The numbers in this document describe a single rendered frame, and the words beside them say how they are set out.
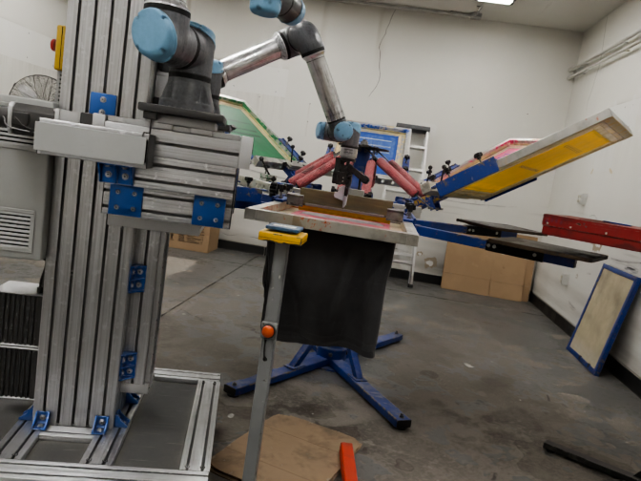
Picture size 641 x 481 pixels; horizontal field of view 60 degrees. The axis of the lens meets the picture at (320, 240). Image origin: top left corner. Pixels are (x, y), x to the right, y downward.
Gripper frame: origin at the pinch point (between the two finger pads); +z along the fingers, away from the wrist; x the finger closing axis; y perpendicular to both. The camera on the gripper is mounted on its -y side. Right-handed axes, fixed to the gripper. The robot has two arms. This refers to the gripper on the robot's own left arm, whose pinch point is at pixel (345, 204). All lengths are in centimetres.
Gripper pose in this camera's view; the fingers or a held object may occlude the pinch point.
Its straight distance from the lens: 244.8
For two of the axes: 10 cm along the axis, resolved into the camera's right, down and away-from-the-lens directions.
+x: -1.2, 1.2, -9.9
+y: -9.8, -1.6, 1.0
